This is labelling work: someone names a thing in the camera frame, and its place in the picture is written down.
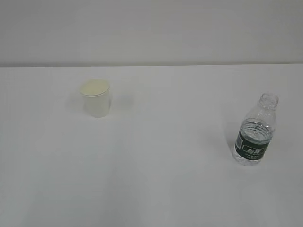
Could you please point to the clear water bottle green label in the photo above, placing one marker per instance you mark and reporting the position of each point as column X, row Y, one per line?
column 256, row 131

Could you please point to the white paper cup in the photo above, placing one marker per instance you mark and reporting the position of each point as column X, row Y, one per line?
column 96, row 96

